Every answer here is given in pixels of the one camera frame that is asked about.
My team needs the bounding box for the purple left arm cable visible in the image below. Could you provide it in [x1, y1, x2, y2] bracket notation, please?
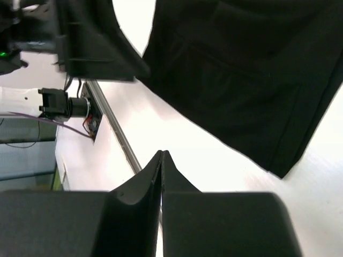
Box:
[0, 111, 93, 139]

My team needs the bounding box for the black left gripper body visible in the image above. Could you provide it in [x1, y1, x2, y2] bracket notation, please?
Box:
[1, 1, 67, 75]

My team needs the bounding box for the aluminium front rail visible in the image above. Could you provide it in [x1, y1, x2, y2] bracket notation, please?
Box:
[88, 80, 164, 231]

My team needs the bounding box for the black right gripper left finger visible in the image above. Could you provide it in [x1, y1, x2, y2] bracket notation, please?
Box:
[1, 151, 162, 256]

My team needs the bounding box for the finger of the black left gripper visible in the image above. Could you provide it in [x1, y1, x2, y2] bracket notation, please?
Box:
[56, 1, 150, 81]

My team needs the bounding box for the black skirt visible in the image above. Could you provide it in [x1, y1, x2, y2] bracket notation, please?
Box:
[142, 1, 342, 178]

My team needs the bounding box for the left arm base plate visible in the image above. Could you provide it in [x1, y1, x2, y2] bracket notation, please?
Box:
[80, 82, 102, 142]

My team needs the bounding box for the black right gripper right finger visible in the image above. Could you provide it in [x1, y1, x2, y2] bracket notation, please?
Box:
[161, 152, 302, 257]

